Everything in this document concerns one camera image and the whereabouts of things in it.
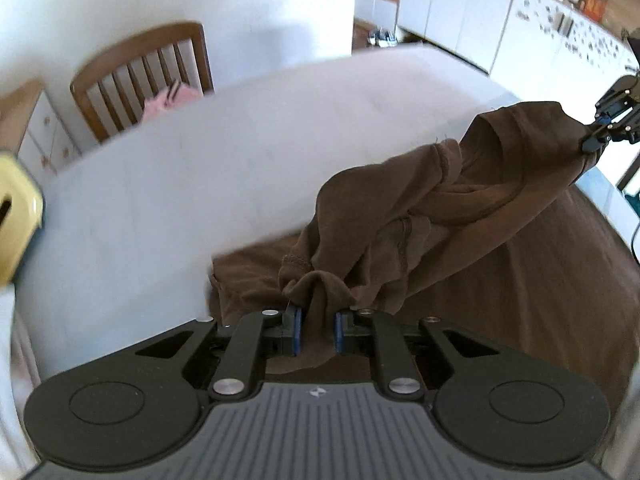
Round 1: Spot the blue sneakers pair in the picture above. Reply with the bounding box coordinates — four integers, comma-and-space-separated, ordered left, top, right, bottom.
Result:
367, 28, 398, 49

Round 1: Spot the pink item on chair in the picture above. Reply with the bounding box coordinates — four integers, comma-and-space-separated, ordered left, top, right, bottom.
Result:
142, 81, 203, 122

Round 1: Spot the white cabinet row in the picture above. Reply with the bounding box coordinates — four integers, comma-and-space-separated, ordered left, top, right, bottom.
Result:
397, 0, 638, 100

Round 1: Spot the yellow tissue box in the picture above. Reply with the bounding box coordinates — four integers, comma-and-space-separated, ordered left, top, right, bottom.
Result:
0, 151, 44, 286

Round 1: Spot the far wooden chair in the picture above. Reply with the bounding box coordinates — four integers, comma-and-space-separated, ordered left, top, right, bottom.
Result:
70, 21, 215, 144

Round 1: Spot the wooden sideboard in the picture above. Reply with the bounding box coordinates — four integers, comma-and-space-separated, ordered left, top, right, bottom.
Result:
0, 79, 81, 185

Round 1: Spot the brown t-shirt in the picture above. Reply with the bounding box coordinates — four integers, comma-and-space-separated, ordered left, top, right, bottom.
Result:
209, 102, 639, 408

